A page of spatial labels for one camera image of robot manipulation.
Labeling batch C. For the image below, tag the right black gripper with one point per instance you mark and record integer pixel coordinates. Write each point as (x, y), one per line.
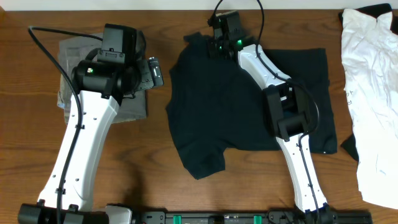
(212, 52)

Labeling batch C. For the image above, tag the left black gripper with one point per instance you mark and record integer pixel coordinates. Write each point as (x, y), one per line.
(145, 66)

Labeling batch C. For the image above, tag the black t-shirt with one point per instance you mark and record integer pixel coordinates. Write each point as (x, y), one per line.
(215, 105)

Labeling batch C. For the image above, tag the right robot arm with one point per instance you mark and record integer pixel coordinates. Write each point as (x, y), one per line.
(287, 116)

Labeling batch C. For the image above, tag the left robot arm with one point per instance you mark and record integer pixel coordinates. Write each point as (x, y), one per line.
(68, 194)

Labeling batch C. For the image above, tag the folded grey khaki pants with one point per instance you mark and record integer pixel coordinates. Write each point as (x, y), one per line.
(87, 84)

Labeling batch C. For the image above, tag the black garment under white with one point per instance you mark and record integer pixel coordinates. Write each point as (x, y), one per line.
(379, 9)

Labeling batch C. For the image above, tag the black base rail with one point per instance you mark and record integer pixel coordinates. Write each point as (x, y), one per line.
(270, 217)

